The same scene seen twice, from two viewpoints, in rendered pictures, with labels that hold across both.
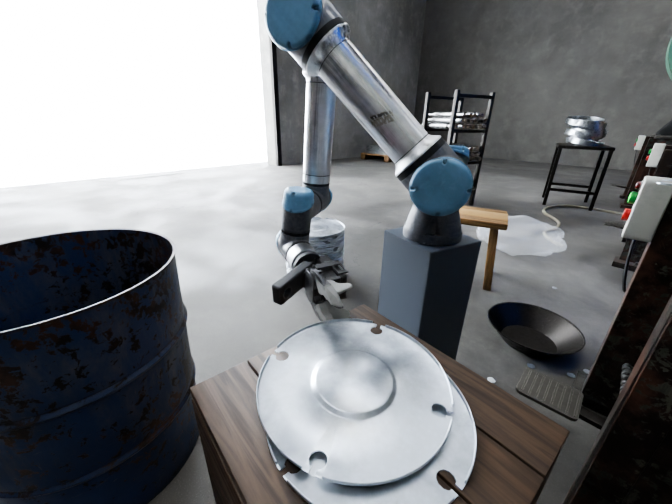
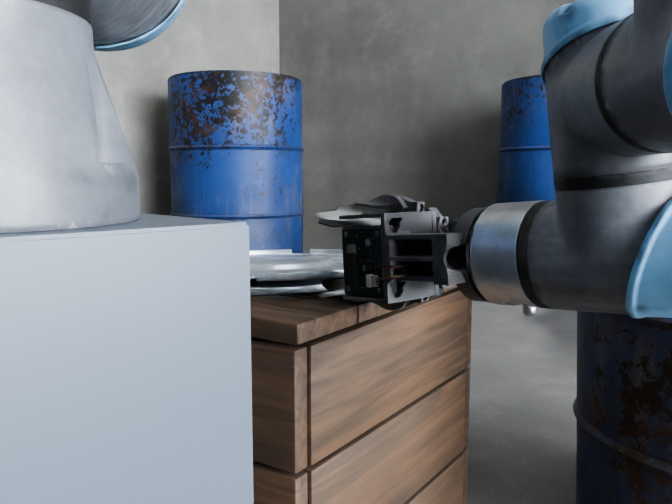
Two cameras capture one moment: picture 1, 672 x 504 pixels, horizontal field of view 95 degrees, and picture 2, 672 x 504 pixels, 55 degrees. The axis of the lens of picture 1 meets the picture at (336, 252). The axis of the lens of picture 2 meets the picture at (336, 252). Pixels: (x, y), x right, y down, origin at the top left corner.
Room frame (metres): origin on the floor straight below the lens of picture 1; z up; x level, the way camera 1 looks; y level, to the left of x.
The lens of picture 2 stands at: (1.09, -0.17, 0.47)
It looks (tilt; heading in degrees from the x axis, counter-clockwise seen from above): 7 degrees down; 164
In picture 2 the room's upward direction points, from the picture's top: straight up
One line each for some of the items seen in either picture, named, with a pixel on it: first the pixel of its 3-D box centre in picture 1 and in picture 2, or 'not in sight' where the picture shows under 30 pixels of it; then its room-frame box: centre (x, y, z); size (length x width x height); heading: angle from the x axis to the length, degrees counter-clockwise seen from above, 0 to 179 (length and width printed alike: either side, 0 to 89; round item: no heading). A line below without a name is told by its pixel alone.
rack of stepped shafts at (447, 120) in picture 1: (450, 151); not in sight; (2.92, -1.01, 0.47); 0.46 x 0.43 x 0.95; 27
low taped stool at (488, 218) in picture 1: (462, 244); not in sight; (1.44, -0.63, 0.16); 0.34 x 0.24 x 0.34; 64
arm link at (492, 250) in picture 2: (304, 261); (517, 258); (0.68, 0.08, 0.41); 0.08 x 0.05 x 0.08; 116
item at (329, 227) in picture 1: (315, 226); not in sight; (1.43, 0.10, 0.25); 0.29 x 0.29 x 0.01
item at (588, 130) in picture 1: (577, 161); not in sight; (3.02, -2.26, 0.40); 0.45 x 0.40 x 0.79; 149
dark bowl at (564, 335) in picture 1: (530, 332); not in sight; (0.91, -0.71, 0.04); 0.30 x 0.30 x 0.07
